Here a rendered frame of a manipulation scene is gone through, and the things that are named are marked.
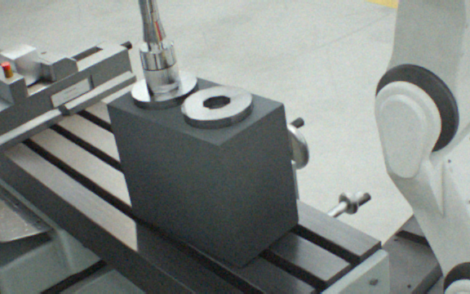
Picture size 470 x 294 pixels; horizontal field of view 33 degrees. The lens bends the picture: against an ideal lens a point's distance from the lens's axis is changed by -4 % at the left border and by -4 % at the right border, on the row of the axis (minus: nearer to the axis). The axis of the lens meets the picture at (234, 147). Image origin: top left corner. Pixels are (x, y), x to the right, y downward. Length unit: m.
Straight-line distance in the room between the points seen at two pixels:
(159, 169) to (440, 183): 0.45
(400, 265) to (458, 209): 0.32
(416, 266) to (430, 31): 0.57
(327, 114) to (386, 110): 2.13
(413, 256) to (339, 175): 1.37
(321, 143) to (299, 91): 0.46
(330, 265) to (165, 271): 0.22
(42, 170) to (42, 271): 0.18
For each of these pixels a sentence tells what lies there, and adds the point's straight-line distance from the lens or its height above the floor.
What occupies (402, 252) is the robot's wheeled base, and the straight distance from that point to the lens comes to 1.62.
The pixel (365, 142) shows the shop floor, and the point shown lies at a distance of 3.13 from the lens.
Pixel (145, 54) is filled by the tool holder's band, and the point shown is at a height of 1.20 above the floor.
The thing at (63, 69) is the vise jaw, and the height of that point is 1.03.
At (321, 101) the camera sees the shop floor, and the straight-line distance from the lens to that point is 3.44.
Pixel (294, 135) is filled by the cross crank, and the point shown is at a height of 0.69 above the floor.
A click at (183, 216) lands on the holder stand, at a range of 1.09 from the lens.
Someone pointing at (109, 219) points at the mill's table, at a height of 0.94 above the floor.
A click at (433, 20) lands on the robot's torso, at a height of 1.16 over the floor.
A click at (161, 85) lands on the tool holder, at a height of 1.15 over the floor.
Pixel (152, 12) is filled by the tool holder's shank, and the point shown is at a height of 1.25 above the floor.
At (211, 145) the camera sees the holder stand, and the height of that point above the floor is 1.12.
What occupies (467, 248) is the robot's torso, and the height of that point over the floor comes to 0.77.
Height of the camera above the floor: 1.60
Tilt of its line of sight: 30 degrees down
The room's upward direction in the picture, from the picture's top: 10 degrees counter-clockwise
